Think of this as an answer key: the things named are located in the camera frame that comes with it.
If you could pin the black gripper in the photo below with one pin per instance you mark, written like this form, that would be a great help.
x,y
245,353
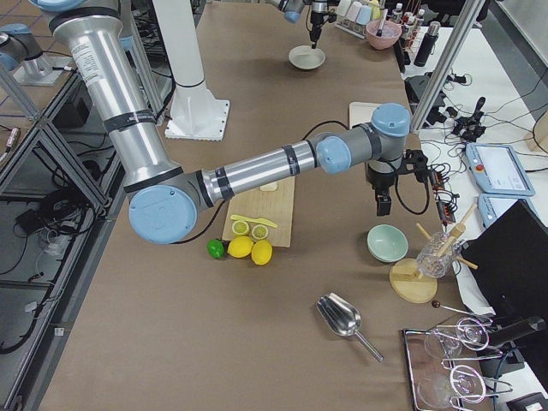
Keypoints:
x,y
380,180
317,18

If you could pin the cream shallow plate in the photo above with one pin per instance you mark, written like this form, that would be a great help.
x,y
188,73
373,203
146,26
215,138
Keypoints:
x,y
305,57

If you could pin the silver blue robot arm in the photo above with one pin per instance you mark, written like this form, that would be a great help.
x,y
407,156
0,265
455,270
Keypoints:
x,y
164,200
321,12

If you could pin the cream rabbit tray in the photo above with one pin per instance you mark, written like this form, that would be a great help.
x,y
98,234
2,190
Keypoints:
x,y
361,113

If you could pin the metal glass rack tray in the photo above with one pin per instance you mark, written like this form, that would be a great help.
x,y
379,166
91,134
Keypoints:
x,y
443,366

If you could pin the mint green bowl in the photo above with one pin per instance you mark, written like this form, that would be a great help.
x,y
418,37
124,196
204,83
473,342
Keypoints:
x,y
387,243

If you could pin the pastel cup rack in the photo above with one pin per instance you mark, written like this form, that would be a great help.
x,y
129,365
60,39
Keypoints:
x,y
353,16

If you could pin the pink bowl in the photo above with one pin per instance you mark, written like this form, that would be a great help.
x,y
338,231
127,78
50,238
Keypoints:
x,y
391,32

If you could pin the clear patterned glass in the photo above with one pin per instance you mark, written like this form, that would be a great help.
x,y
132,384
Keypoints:
x,y
428,261

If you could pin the wooden cup rack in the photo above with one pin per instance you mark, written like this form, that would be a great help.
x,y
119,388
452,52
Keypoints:
x,y
405,277

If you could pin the wooden cutting board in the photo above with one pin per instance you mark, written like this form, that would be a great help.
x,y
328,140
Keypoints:
x,y
276,206

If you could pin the blue teach pendant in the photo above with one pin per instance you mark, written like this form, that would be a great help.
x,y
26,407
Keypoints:
x,y
493,206
497,170

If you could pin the black thermos bottle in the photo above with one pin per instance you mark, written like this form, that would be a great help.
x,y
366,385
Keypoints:
x,y
427,44

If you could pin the yellow plastic knife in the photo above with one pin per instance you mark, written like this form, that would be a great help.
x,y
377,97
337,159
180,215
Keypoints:
x,y
258,220

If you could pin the metal scoop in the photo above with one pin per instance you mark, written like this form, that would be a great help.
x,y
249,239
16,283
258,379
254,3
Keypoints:
x,y
344,320

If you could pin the lemon half right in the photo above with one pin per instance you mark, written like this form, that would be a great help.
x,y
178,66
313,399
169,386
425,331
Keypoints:
x,y
259,232

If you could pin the lemon half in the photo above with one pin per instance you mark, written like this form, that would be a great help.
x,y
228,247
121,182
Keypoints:
x,y
259,232
240,227

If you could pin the whole yellow lemon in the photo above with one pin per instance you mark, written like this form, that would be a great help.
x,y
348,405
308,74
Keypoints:
x,y
240,247
262,252

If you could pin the black monitor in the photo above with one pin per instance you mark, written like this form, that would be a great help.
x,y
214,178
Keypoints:
x,y
511,256

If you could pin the lemon half left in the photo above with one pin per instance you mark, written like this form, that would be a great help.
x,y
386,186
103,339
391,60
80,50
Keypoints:
x,y
240,227

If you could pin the green lime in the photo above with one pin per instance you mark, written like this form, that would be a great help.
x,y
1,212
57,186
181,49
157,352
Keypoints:
x,y
216,248

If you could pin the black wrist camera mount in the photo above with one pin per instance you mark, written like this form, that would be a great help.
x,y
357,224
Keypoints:
x,y
415,162

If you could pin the aluminium frame post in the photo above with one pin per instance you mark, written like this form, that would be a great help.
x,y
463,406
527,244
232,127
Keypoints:
x,y
459,33

